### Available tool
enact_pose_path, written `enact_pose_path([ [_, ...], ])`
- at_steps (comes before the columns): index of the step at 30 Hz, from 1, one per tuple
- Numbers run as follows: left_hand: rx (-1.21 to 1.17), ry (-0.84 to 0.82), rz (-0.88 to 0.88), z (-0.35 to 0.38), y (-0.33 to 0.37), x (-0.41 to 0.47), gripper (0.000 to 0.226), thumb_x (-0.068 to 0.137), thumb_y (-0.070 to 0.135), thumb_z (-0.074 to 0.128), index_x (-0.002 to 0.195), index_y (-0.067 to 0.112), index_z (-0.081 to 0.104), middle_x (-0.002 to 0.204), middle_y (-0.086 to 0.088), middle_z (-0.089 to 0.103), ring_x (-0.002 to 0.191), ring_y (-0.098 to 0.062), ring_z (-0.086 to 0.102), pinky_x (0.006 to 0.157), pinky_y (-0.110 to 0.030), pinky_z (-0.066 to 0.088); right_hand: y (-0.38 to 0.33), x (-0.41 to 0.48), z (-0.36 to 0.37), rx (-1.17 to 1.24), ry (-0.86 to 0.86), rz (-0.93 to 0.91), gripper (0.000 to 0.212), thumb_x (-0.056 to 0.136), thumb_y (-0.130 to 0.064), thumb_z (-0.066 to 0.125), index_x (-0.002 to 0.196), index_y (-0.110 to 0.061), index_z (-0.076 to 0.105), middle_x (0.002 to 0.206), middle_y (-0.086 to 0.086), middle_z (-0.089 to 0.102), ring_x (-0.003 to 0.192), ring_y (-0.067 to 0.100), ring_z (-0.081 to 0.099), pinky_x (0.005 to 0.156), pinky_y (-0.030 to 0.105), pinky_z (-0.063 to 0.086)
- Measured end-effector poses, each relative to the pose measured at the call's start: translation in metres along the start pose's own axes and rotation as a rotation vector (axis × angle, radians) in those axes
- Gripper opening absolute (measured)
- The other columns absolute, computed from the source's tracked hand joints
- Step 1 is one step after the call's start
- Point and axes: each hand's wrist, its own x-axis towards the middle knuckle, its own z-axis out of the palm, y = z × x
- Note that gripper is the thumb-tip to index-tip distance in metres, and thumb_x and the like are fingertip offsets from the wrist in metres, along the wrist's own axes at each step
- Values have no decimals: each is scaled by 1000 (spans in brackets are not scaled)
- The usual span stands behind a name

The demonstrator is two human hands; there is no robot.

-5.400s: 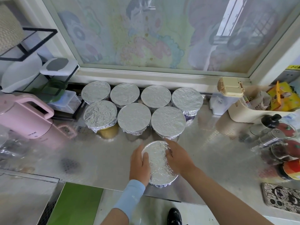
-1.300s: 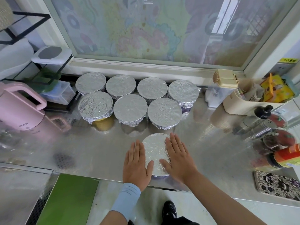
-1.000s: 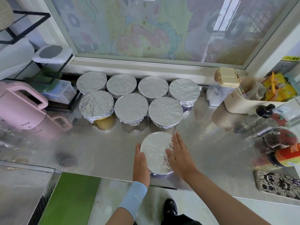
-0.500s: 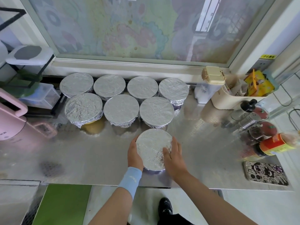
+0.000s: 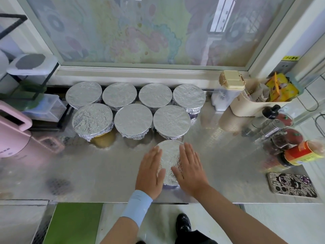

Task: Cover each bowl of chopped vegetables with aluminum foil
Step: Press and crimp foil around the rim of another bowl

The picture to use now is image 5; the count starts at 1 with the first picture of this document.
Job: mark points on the clear plastic box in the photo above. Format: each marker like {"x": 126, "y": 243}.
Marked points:
{"x": 45, "y": 108}

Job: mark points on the light blue wristband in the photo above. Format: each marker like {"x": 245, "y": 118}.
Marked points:
{"x": 137, "y": 208}

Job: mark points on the person's right hand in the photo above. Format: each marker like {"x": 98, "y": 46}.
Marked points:
{"x": 190, "y": 172}

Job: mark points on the person's left hand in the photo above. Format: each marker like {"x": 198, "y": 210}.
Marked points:
{"x": 150, "y": 176}

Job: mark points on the glass bottle black cap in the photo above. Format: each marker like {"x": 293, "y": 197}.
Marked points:
{"x": 268, "y": 115}

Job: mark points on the pink electric kettle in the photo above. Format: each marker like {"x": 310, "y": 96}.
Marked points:
{"x": 12, "y": 132}

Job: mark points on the green floor mat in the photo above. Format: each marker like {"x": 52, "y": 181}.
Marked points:
{"x": 73, "y": 223}

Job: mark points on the black right shoe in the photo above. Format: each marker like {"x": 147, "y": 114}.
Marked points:
{"x": 183, "y": 223}

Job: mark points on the black metal rack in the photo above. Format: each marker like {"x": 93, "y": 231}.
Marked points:
{"x": 51, "y": 81}

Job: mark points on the patterned case smartphone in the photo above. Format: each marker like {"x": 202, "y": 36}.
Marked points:
{"x": 292, "y": 184}

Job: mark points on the stainless steel countertop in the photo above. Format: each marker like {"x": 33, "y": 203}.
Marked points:
{"x": 233, "y": 165}

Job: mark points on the black trousers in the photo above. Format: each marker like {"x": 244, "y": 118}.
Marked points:
{"x": 198, "y": 238}

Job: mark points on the white plate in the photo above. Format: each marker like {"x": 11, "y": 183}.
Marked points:
{"x": 3, "y": 64}

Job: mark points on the yellow bowl with greens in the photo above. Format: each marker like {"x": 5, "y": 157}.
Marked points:
{"x": 104, "y": 139}

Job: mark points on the window with cartoon film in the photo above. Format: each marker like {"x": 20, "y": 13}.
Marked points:
{"x": 142, "y": 28}

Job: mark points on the person's right forearm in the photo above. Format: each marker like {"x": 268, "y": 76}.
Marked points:
{"x": 238, "y": 218}

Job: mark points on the clear glass shaker bottle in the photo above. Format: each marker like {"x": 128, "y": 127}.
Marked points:
{"x": 278, "y": 125}

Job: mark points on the glass jar red contents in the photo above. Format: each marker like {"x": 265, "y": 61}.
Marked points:
{"x": 288, "y": 138}

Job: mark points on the stack of aluminium foil sheets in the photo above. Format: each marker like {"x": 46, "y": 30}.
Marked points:
{"x": 169, "y": 157}

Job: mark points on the jar with orange red lid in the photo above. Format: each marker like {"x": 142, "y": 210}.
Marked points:
{"x": 302, "y": 154}

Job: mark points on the cream organiser tray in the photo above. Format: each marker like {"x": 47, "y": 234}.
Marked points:
{"x": 246, "y": 106}

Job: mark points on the beige round object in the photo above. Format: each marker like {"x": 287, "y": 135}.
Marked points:
{"x": 232, "y": 79}

